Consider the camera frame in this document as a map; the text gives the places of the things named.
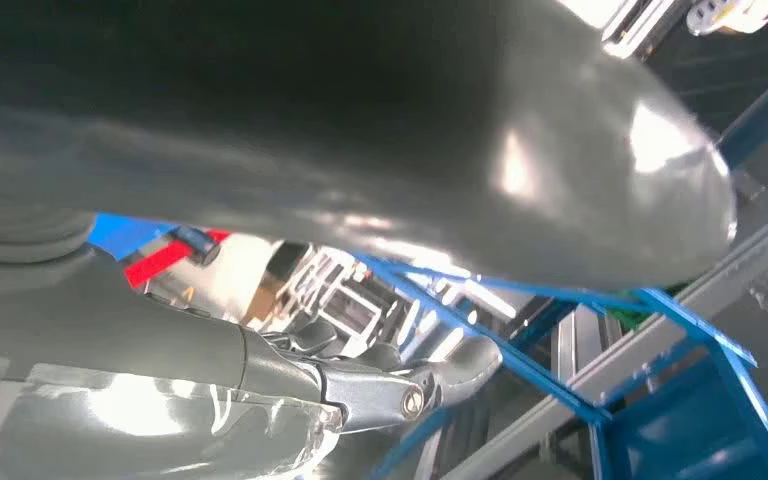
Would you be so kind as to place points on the red barrier tape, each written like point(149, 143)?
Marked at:
point(159, 262)

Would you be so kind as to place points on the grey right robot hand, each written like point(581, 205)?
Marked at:
point(424, 132)

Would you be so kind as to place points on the blue metal shelf rack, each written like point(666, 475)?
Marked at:
point(689, 424)

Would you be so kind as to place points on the grey metal beam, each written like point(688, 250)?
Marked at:
point(629, 368)

